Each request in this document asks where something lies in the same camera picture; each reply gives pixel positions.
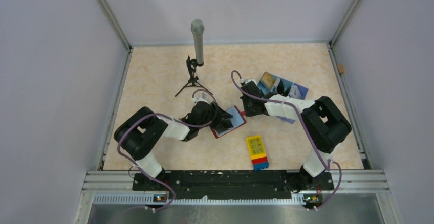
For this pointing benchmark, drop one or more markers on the yellow red blue toy block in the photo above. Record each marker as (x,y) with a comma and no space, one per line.
(257,153)

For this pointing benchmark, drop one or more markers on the red leather card holder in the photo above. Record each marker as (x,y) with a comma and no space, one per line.
(237,120)

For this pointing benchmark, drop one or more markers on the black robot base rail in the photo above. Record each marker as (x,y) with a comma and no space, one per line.
(243,184)

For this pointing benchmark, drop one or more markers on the black tripod stand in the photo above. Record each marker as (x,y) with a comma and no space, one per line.
(193,80)

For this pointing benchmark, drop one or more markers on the grey microphone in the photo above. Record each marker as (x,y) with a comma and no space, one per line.
(197,28)

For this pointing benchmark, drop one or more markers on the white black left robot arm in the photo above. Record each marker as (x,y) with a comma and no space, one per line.
(139,134)

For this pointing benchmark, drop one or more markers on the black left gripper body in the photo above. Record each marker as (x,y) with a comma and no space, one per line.
(210,116)

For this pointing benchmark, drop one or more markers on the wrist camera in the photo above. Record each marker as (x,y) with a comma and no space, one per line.
(202,98)
(246,81)

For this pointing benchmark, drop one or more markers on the small tan object on rail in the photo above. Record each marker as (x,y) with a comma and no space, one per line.
(340,69)

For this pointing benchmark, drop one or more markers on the blue three-slot card box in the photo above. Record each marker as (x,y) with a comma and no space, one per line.
(283,88)

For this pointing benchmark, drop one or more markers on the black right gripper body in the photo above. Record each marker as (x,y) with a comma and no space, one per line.
(249,110)

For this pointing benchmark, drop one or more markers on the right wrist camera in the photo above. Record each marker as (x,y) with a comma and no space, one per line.
(246,81)

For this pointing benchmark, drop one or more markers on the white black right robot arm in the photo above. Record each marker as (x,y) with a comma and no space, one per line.
(324,124)

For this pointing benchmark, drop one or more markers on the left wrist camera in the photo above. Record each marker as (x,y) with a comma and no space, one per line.
(202,98)

